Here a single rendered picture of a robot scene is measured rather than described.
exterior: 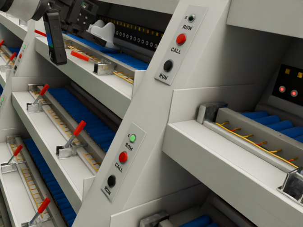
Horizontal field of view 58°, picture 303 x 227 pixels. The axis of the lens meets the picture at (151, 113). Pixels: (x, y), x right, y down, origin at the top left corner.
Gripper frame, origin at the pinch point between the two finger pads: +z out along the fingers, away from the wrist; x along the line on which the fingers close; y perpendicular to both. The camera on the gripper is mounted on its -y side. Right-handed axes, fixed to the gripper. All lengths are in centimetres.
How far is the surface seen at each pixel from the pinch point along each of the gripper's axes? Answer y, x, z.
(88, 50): -2.8, 3.3, -3.7
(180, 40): 4.7, -32.4, -8.5
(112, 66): -3.5, -12.3, -4.9
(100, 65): -4.4, -12.4, -7.6
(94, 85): -8.7, -12.8, -7.6
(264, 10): 11.2, -42.2, -6.8
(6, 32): -14, 103, -2
